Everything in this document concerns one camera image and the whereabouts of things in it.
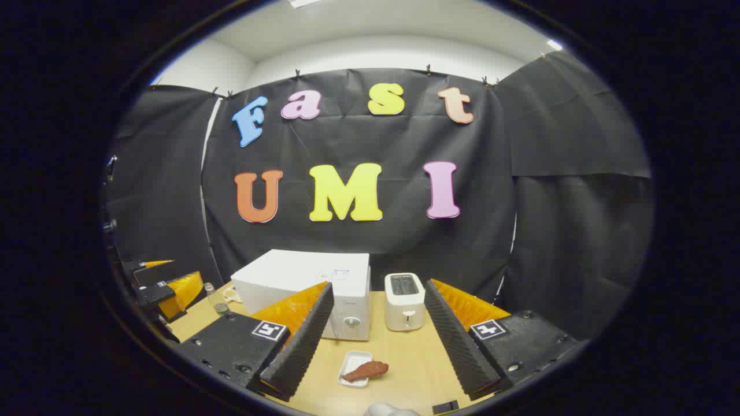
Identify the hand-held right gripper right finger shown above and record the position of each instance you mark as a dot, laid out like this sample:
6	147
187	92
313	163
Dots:
457	341

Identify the white plastic tray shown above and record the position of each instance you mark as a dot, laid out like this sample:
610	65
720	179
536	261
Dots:
354	361

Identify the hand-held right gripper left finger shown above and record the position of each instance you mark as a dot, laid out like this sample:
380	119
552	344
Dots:
303	346

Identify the white microwave oven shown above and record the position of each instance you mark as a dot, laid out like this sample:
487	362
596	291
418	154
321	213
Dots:
289	271

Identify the brown meat piece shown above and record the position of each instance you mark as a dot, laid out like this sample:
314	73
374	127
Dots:
370	368

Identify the white toaster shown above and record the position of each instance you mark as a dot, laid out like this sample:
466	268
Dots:
404	312

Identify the clear plastic bottle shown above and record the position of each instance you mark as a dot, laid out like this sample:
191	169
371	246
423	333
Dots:
217	300

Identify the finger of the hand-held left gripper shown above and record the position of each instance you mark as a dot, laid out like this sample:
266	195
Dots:
153	293
139	270

